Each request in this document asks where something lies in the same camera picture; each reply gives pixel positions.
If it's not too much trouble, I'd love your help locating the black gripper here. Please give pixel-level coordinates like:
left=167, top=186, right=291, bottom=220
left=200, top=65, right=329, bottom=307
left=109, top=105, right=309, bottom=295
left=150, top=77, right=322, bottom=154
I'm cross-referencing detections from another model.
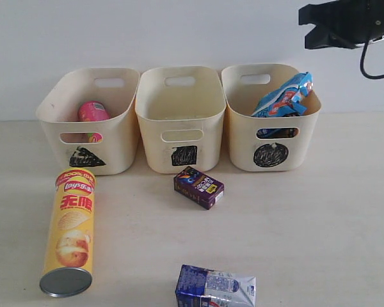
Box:
left=298, top=1, right=384, bottom=50

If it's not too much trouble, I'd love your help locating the blue noodle packet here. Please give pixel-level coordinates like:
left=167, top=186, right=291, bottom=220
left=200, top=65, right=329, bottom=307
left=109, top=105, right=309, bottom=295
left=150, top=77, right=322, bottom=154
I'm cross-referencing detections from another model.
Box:
left=251, top=72, right=315, bottom=139

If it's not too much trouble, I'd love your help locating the pink chips can yellow lid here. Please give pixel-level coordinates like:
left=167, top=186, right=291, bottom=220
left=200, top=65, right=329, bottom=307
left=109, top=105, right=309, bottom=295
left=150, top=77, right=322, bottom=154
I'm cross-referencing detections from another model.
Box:
left=77, top=100, right=111, bottom=143

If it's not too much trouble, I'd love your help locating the yellow Lay's chips can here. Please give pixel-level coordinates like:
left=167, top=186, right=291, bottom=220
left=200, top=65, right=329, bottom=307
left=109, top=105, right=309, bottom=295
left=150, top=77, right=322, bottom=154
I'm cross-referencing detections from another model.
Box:
left=39, top=168, right=96, bottom=297

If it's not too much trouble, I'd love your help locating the cream bin with circle mark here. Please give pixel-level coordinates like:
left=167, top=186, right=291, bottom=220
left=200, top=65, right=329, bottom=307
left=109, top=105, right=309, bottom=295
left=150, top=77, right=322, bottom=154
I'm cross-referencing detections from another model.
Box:
left=221, top=63, right=321, bottom=172

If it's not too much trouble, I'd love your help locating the cream bin with square mark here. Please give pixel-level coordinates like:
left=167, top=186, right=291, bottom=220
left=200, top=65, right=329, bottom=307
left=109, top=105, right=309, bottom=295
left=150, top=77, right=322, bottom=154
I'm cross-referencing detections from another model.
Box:
left=135, top=66, right=227, bottom=174

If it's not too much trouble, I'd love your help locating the purple juice box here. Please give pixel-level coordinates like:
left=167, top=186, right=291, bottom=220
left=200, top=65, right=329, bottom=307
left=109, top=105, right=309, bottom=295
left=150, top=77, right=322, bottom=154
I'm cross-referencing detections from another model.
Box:
left=173, top=166, right=225, bottom=210

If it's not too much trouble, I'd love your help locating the cream bin with triangle mark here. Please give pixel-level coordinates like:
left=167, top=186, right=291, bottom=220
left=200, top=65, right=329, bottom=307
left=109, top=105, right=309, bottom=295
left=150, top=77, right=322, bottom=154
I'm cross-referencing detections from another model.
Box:
left=36, top=68, right=140, bottom=175

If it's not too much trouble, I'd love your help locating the blue white milk carton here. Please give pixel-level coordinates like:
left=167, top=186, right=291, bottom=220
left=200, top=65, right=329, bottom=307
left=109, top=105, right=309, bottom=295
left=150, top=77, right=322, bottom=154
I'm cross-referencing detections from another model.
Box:
left=175, top=264, right=257, bottom=307

